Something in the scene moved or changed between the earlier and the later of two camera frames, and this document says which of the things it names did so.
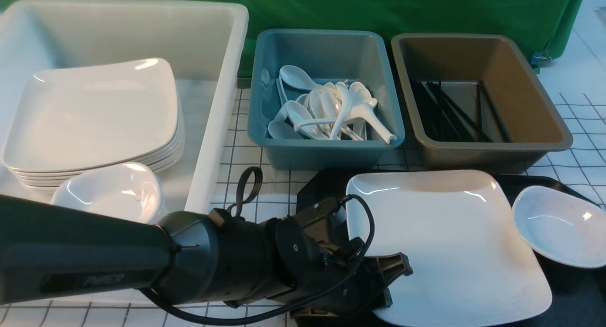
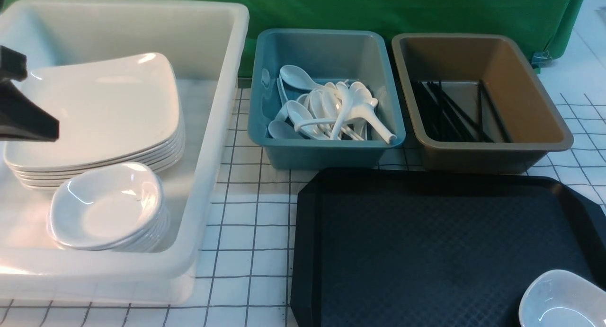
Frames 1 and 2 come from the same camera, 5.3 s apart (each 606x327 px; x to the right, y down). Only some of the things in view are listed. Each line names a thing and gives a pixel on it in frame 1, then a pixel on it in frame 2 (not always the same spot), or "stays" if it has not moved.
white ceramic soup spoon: x=363 y=108 stays
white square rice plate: x=457 y=229 -> x=107 y=109
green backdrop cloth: x=557 y=12 stays
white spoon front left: x=298 y=114 stays
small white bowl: x=566 y=229 -> x=559 y=298
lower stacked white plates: x=155 y=161 stays
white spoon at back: x=296 y=77 stays
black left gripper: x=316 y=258 -> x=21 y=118
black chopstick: x=456 y=116 stays
